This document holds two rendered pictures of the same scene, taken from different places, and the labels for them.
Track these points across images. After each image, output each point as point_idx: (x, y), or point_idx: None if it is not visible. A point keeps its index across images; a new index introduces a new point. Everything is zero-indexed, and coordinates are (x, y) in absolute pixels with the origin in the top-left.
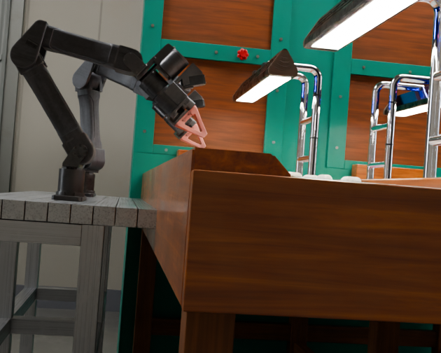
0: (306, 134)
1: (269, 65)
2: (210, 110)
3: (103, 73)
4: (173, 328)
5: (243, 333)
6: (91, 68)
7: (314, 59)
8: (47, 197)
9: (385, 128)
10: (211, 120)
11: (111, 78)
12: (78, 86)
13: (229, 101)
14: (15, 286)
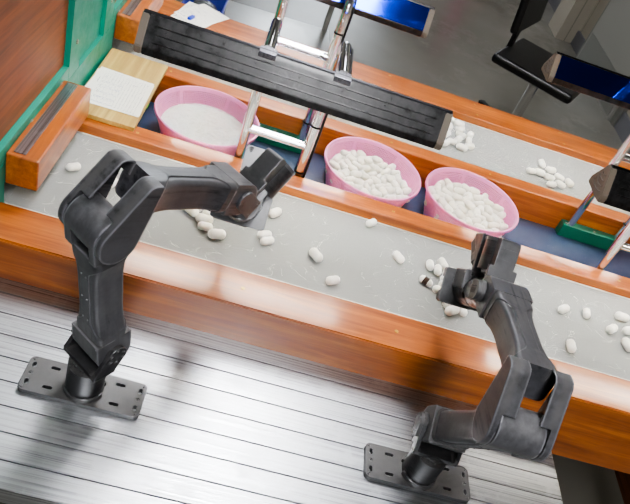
0: (93, 0)
1: (431, 134)
2: (26, 43)
3: (162, 208)
4: None
5: None
6: (151, 215)
7: None
8: (392, 497)
9: (317, 58)
10: (27, 61)
11: (178, 207)
12: (116, 260)
13: (42, 9)
14: None
